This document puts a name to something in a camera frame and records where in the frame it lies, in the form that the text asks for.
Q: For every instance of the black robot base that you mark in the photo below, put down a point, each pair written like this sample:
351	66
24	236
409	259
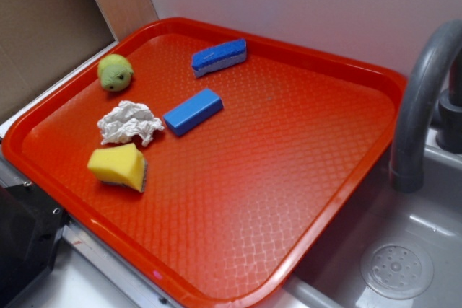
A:
32	224

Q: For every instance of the green plush animal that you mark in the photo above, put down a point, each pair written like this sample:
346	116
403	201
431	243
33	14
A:
114	73

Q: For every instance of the red plastic tray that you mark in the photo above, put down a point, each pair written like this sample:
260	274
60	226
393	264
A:
230	207

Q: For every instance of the blue rectangular block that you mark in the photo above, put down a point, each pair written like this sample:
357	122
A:
193	112

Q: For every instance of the blue and white sponge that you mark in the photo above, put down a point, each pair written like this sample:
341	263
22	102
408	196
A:
219	57

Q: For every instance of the crumpled white paper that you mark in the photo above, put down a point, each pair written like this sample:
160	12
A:
128	120

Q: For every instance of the yellow sponge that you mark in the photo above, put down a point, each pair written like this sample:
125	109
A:
119	165

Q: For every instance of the grey faucet spout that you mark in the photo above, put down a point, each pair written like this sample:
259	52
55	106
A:
429	78

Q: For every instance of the grey toy sink basin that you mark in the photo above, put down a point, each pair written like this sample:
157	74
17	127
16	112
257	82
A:
390	249

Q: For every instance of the brown cardboard panel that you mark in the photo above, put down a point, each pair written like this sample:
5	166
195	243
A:
41	42

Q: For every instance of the dark faucet handle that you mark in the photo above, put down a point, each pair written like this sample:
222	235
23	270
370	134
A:
449	107

